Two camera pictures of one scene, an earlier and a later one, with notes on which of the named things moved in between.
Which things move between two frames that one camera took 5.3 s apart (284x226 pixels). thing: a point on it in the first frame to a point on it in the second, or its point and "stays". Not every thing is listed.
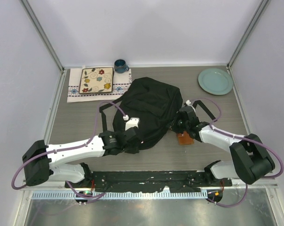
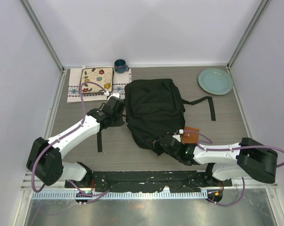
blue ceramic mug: (120, 66) stays
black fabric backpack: (156, 102) stays
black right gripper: (174, 125) to (156, 147)
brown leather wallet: (184, 138) stays
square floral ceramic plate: (96, 80) stays
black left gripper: (134, 150) to (119, 122)
